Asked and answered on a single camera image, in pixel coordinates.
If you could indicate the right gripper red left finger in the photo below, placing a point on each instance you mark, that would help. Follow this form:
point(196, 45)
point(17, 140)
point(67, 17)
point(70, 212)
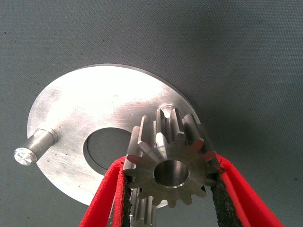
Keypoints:
point(104, 196)

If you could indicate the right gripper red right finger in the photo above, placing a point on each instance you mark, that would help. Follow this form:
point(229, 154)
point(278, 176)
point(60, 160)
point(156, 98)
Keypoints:
point(241, 196)

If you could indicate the round metal carrier plate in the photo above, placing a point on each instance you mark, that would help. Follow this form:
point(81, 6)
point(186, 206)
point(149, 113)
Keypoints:
point(82, 99)

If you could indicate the dark grey table cloth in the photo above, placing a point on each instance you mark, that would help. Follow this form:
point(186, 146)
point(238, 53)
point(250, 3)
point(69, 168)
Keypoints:
point(213, 47)

